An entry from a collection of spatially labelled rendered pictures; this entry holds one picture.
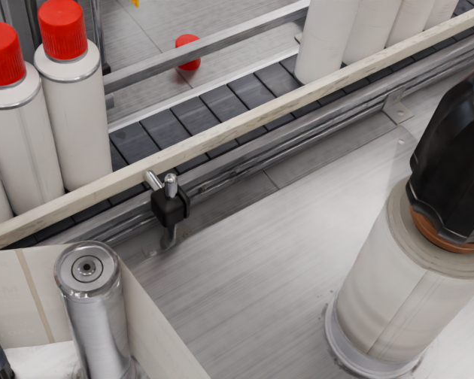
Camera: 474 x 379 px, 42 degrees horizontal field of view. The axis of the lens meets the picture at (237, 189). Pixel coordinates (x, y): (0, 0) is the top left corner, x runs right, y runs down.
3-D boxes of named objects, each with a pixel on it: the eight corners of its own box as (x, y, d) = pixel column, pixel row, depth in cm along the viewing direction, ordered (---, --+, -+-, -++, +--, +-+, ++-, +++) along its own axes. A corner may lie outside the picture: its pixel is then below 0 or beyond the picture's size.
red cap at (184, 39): (205, 59, 81) (207, 40, 78) (191, 74, 79) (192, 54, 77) (184, 48, 82) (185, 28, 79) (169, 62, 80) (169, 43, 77)
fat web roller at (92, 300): (96, 416, 49) (68, 317, 34) (70, 368, 51) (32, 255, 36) (147, 384, 51) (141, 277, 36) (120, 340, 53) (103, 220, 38)
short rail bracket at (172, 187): (164, 262, 63) (165, 195, 54) (150, 241, 64) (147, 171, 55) (191, 248, 65) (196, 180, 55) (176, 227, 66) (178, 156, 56)
